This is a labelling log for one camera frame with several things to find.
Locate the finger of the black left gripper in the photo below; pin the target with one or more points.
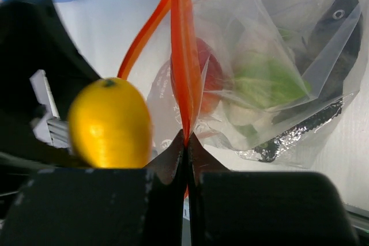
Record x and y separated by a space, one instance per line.
32 39

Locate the orange yellow mango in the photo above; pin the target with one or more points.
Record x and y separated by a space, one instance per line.
110 125

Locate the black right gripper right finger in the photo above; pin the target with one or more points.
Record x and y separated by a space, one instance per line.
262 208

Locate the red orange mango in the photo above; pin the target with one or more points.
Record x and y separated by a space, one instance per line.
162 94

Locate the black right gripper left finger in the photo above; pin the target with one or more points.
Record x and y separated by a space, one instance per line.
69 206

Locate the grey toy fish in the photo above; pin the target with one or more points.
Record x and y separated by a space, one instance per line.
331 52

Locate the white cauliflower with leaves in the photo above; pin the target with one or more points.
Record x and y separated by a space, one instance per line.
262 87

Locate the clear orange-zip plastic bag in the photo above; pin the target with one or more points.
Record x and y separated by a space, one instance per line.
276 28

